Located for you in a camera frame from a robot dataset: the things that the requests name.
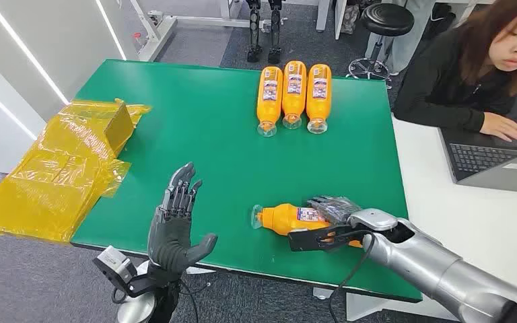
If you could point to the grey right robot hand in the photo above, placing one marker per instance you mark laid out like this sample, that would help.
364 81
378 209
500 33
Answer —
334 207

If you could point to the green table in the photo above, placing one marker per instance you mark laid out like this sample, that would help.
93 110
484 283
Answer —
223 178

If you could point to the black round stool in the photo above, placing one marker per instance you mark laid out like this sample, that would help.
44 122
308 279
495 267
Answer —
385 20

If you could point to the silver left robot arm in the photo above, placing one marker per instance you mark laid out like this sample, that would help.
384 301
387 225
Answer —
139 307

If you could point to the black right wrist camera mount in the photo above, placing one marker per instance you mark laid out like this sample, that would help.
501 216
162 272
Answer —
312 238

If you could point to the grey laptop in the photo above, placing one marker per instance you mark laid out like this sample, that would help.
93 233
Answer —
481 158

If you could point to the person's hand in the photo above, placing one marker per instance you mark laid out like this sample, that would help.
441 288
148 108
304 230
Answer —
501 127

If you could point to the yellow film wrapped cardboard box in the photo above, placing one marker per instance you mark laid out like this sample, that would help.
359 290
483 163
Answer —
62 169

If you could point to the black robot leg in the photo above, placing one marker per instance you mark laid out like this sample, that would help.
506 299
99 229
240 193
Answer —
254 31
275 31

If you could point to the white desk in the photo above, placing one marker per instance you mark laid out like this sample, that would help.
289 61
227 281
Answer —
472 232

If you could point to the orange juice bottle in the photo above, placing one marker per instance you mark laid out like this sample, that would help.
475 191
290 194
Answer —
283 218
318 91
294 89
269 96

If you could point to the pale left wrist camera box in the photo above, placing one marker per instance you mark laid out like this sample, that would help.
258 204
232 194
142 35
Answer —
113 264

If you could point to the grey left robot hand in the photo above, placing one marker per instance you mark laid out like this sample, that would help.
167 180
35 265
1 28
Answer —
169 236

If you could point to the white metal stand frame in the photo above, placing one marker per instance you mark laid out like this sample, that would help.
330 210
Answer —
160 31

